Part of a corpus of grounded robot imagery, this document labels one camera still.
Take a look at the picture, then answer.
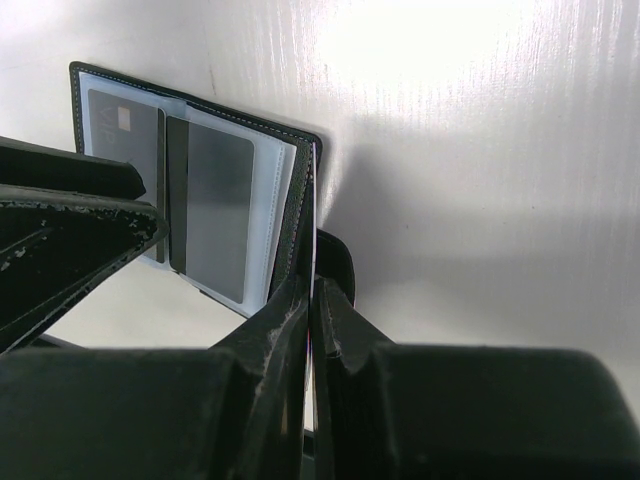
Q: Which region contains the white edged credit card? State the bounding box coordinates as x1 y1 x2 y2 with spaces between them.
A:
304 142 318 433

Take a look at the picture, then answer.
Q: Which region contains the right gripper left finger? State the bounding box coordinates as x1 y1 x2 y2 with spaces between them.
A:
1 276 309 479

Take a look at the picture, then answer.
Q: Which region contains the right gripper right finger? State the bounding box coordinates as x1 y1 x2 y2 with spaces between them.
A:
312 279 639 479

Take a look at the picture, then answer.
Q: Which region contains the black VIP credit card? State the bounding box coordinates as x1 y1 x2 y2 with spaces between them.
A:
87 88 167 265

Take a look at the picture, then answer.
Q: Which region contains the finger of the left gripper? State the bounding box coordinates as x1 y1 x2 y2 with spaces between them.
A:
1 185 168 353
1 137 146 200

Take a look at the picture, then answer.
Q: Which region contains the black leather card holder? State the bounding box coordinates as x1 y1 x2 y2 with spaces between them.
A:
69 61 322 317

